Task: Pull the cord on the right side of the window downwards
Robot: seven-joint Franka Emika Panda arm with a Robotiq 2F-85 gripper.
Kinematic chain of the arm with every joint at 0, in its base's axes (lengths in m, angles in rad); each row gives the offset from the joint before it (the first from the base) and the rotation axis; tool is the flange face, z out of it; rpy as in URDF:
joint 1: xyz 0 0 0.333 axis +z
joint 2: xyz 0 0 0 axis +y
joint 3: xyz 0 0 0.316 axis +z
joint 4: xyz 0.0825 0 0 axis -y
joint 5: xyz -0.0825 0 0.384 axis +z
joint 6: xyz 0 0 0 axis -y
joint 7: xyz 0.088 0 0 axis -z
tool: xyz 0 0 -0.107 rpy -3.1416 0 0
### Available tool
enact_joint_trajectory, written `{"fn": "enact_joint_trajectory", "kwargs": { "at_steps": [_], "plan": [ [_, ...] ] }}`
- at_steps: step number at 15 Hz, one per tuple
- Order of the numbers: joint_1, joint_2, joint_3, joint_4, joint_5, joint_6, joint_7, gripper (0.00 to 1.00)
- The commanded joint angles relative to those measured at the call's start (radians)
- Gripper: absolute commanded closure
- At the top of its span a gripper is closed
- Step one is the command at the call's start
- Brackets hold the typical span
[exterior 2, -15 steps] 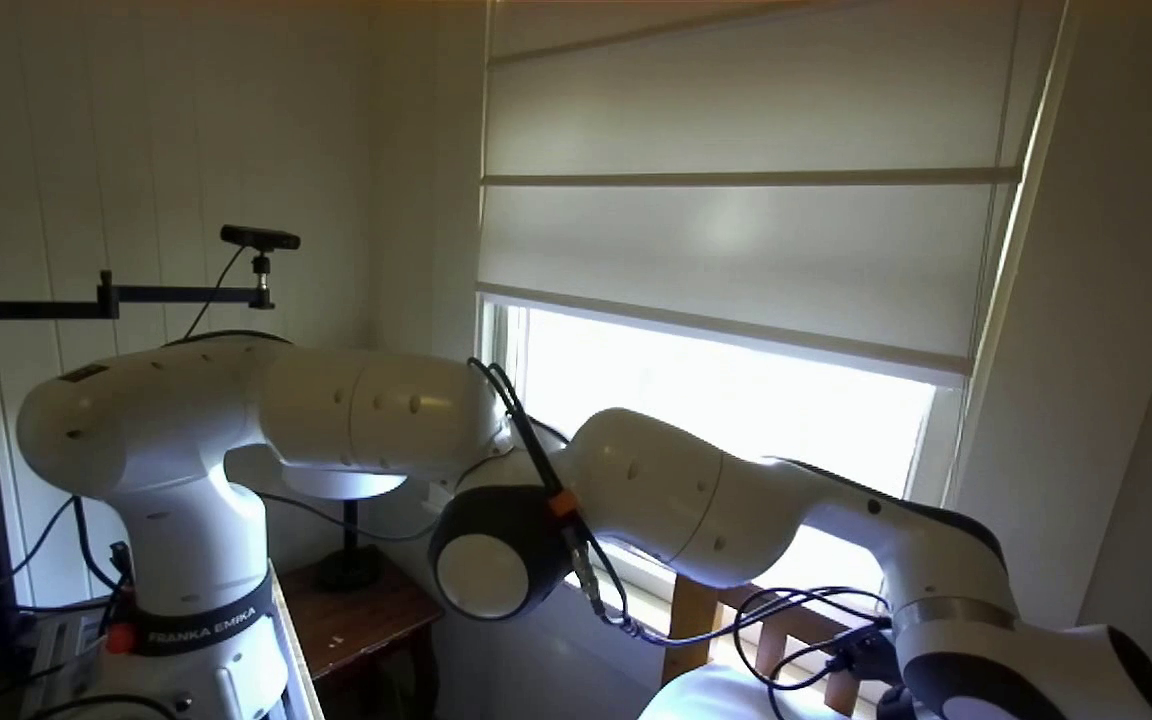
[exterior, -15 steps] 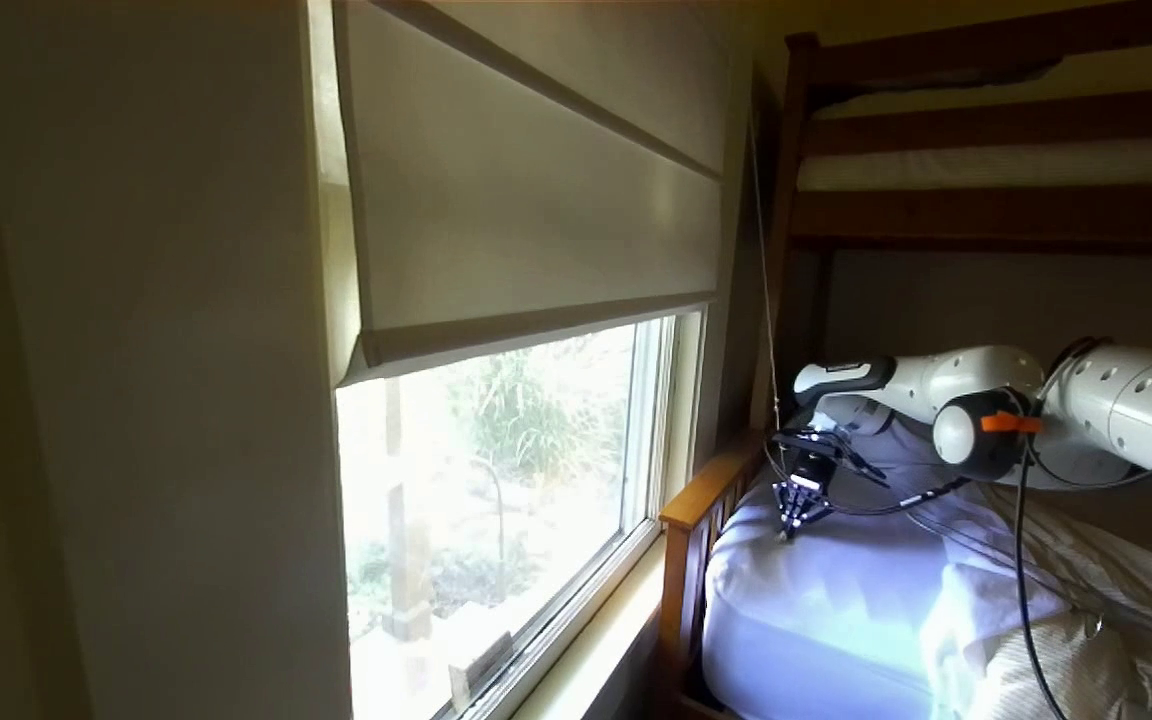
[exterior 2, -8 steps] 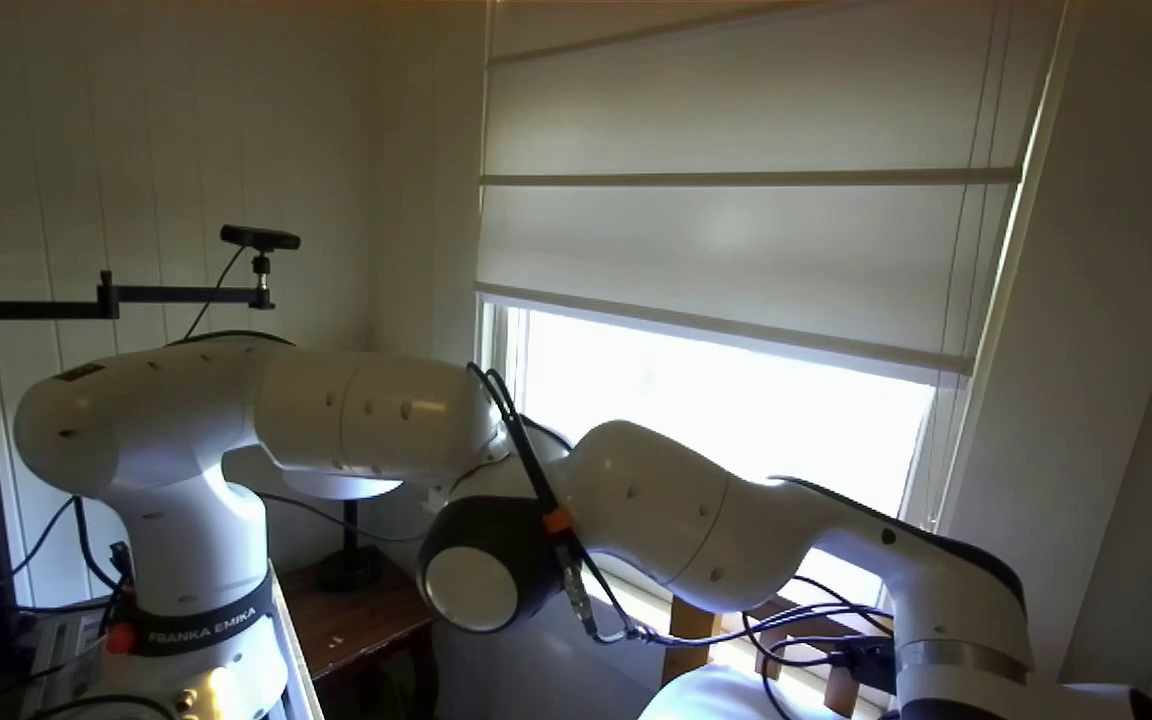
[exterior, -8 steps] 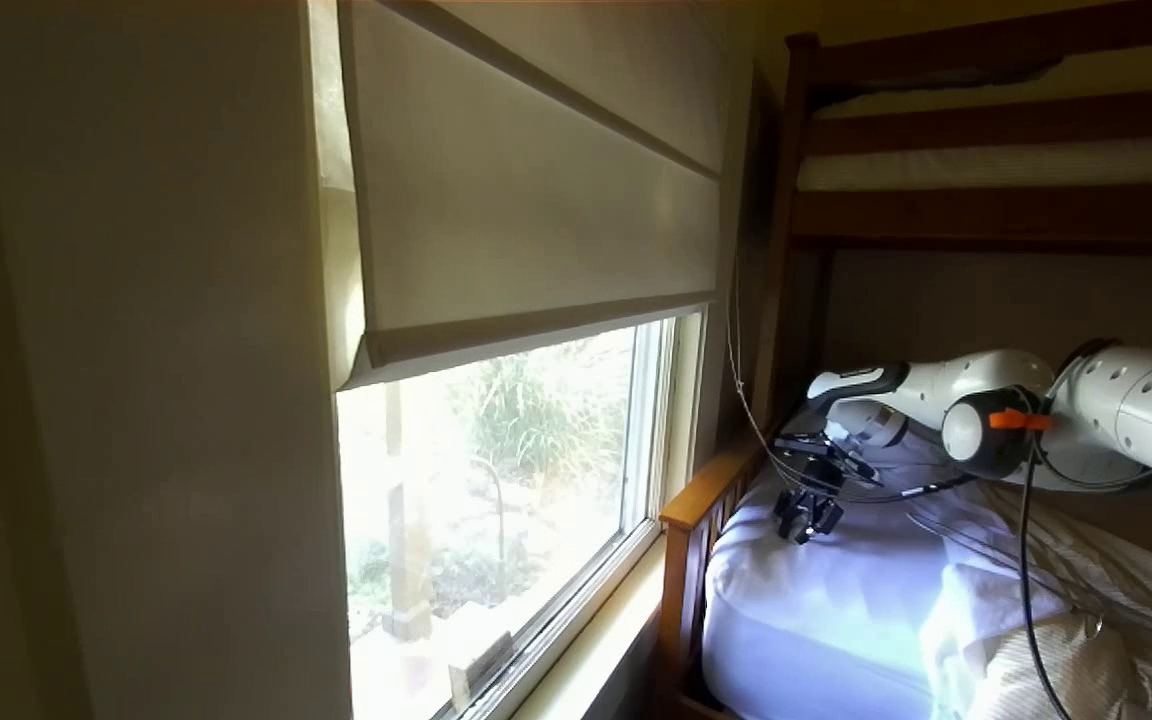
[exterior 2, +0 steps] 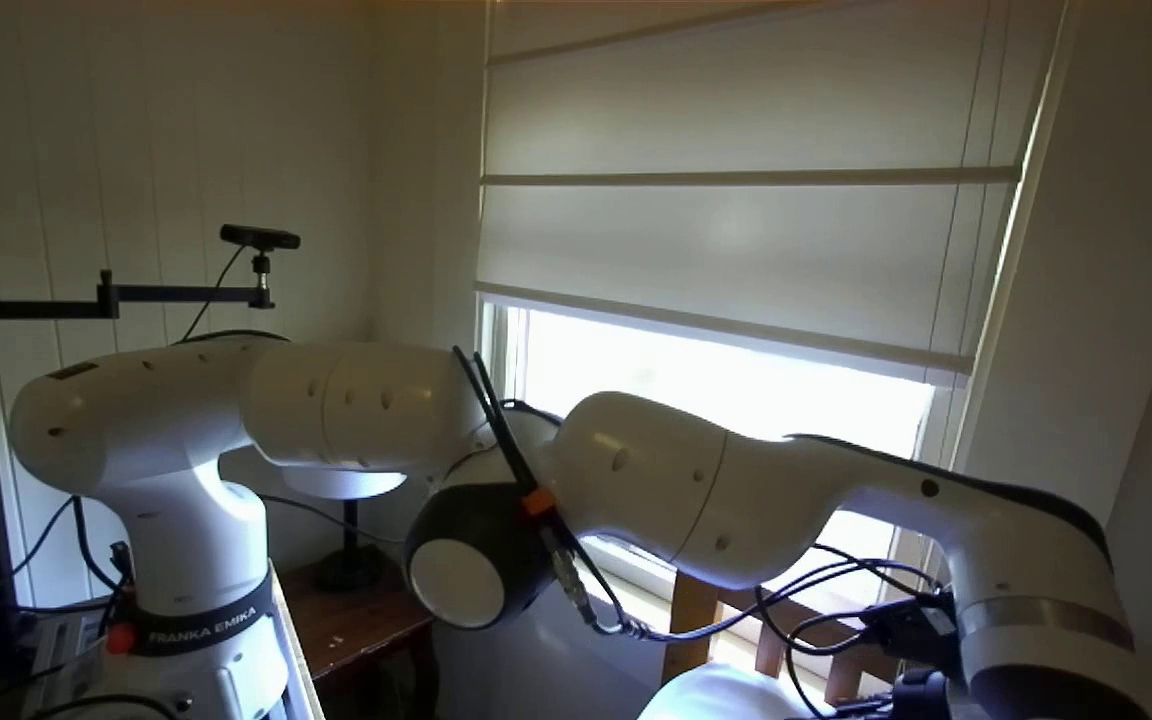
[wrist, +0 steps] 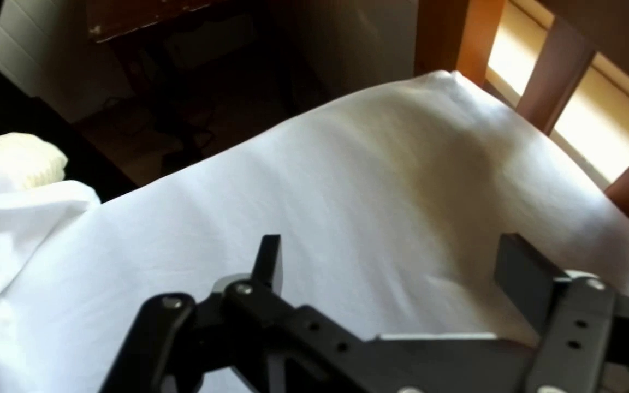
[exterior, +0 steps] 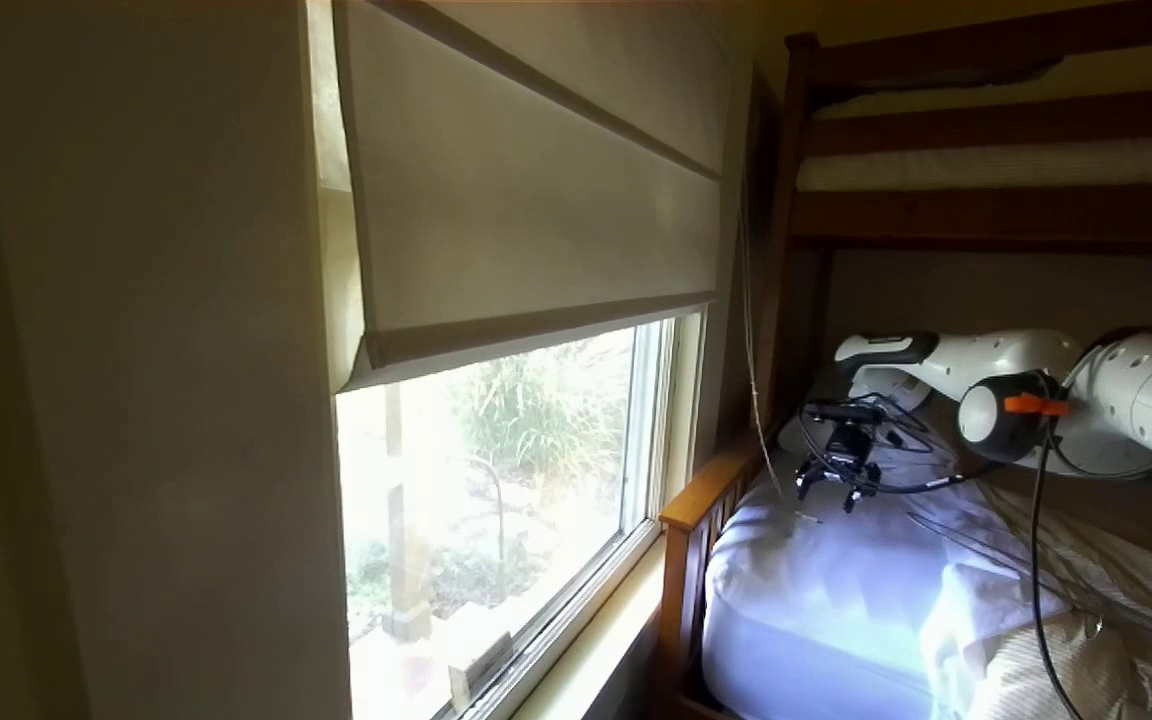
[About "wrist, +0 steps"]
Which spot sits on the white mattress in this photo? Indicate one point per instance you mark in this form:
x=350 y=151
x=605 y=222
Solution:
x=329 y=181

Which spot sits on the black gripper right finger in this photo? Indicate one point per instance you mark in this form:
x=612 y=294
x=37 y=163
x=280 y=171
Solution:
x=583 y=327

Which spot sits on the crumpled cream bed sheet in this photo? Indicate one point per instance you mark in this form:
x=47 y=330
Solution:
x=15 y=209

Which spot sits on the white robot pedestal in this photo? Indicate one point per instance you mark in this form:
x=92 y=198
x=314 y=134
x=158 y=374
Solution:
x=44 y=50

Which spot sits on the wooden bunk bed frame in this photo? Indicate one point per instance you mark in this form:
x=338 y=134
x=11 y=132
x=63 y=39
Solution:
x=555 y=73

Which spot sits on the dark wooden side table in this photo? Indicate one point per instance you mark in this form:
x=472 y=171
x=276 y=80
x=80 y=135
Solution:
x=153 y=17

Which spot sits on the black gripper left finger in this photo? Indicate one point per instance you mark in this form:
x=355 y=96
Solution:
x=256 y=341

